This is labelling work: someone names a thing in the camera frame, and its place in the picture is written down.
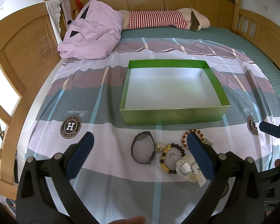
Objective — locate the wooden bed end board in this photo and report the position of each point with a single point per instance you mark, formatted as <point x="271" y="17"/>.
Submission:
<point x="21" y="51"/>

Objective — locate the printed plaid bed sheet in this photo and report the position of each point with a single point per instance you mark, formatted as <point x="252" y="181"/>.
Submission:
<point x="95" y="102"/>

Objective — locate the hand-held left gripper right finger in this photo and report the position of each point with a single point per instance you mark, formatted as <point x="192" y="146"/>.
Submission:
<point x="200" y="154"/>

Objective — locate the black wrist watch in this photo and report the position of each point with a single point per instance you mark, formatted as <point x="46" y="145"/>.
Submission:
<point x="143" y="135"/>

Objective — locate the grey purple hanging garment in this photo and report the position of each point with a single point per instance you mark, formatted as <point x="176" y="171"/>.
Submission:
<point x="65" y="9"/>

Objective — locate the person's left hand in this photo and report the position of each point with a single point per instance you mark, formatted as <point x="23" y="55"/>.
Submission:
<point x="128" y="220"/>

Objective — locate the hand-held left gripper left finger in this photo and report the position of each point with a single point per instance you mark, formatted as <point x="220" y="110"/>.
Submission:
<point x="81" y="154"/>

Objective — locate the white wall socket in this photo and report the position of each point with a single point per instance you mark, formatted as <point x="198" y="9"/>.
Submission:
<point x="266" y="8"/>

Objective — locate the purple quilt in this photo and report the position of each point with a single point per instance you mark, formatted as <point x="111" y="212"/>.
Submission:
<point x="95" y="32"/>

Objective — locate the small silver charm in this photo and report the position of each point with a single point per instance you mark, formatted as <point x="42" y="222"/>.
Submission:
<point x="207" y="142"/>

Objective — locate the green cardboard box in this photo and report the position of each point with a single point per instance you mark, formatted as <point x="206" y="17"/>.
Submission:
<point x="172" y="119"/>

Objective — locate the gold grey charm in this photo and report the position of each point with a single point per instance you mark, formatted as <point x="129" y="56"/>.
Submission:
<point x="159" y="147"/>

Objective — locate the wooden bed side rail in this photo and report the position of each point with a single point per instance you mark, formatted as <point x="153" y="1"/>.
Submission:
<point x="270" y="35"/>

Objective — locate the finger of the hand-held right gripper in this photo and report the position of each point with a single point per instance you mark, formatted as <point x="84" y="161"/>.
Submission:
<point x="268" y="127"/>

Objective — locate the white grey hanging cloth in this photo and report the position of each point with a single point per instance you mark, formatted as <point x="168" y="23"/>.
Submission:
<point x="53" y="16"/>

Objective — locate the white wrist watch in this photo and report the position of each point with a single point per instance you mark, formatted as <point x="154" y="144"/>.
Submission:
<point x="180" y="162"/>

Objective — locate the striped plush toy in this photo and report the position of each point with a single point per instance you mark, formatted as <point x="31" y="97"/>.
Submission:
<point x="154" y="18"/>

